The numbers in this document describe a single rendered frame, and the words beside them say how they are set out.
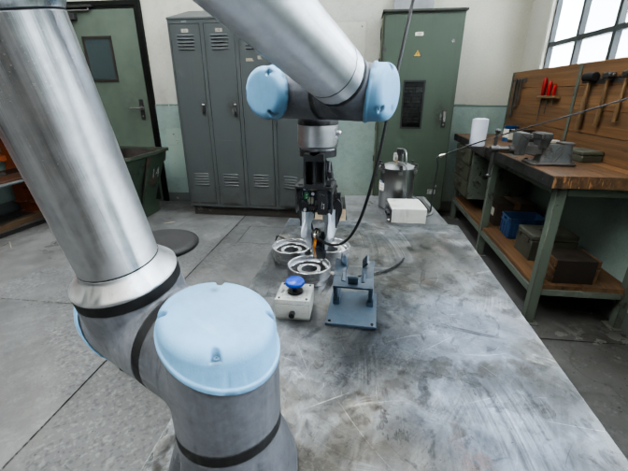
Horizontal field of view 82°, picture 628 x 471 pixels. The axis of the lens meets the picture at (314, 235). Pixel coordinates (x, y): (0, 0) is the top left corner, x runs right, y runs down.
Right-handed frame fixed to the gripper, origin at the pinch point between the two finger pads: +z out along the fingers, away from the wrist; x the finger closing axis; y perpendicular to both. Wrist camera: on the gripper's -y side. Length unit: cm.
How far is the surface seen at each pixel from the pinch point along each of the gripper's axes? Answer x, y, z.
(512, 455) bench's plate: 30.4, 34.5, 13.2
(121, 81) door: -271, -320, -43
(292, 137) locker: -68, -275, 9
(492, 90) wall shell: 121, -338, -34
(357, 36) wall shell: -14, -332, -83
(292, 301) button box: -3.5, 10.3, 8.8
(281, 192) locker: -82, -279, 64
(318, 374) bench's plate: 3.8, 24.6, 13.2
